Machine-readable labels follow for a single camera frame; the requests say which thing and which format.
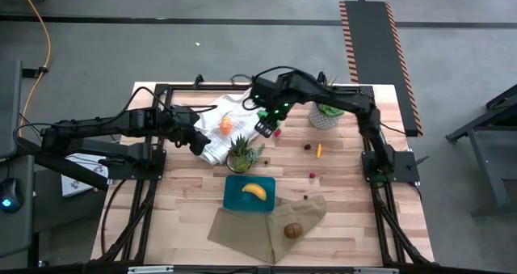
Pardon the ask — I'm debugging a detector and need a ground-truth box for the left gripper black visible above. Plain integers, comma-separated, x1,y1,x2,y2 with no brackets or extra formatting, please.
159,105,212,157

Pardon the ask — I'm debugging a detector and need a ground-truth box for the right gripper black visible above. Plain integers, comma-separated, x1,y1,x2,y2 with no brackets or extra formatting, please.
254,99,292,139

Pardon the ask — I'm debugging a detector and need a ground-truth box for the orange toy fruit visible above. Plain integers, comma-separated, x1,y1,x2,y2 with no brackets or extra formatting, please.
219,116,234,137

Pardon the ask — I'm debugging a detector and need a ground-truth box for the yellow toy banana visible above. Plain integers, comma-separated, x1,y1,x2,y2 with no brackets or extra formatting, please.
241,183,268,201

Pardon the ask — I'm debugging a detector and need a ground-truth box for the brown toy kiwi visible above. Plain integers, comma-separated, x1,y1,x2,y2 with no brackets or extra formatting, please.
283,222,304,240

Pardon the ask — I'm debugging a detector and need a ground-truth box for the blue plastic tupperware container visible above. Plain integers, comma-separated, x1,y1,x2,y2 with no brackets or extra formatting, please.
222,175,277,213

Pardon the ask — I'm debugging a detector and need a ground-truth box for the white checked kitchen towel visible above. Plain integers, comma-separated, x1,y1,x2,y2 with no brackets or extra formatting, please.
193,92,267,166

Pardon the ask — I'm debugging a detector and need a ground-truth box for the small spiky succulent pot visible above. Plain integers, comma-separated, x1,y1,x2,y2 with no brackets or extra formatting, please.
225,134,267,174

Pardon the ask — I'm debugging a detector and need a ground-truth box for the white triangle-patterned planter with plant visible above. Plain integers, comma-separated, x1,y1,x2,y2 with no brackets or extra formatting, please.
309,74,346,130

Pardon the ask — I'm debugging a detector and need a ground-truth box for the tan cloth napkin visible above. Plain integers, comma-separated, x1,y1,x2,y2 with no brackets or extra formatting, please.
207,195,327,265

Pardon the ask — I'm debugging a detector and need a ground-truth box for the black mat with striped edges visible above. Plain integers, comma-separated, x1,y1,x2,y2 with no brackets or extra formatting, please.
338,0,424,138

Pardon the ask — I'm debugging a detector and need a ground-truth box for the white paper booklet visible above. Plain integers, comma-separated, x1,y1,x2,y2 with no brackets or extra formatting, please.
60,152,109,198

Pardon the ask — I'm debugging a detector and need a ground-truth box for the black diagonal metal beam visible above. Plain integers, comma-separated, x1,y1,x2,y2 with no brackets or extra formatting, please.
15,136,111,192

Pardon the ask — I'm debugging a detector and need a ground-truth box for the grey desk panel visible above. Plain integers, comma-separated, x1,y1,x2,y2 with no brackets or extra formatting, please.
0,59,23,159

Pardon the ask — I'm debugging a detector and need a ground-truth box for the black computer mouse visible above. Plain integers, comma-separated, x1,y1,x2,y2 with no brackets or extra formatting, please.
0,177,24,214

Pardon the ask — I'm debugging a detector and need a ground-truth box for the grey desk top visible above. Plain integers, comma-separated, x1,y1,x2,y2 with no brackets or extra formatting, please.
0,154,36,259

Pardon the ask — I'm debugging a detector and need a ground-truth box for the black aluminium table frame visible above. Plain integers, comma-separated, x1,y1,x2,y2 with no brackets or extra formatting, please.
90,72,436,274

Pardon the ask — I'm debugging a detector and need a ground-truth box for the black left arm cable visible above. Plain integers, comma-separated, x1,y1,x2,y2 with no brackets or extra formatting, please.
114,86,219,120

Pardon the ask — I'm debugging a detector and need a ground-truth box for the silver metal bracket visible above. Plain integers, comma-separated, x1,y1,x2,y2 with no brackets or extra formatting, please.
127,265,175,274
354,267,401,274

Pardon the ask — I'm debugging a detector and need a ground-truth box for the yellow cable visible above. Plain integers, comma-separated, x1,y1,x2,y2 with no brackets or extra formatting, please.
15,0,53,137

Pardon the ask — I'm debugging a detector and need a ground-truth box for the black cable clamp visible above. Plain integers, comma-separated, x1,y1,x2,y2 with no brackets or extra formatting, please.
22,65,49,80

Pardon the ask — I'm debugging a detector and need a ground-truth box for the black metal table frame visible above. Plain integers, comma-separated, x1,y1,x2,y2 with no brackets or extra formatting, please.
445,82,517,219

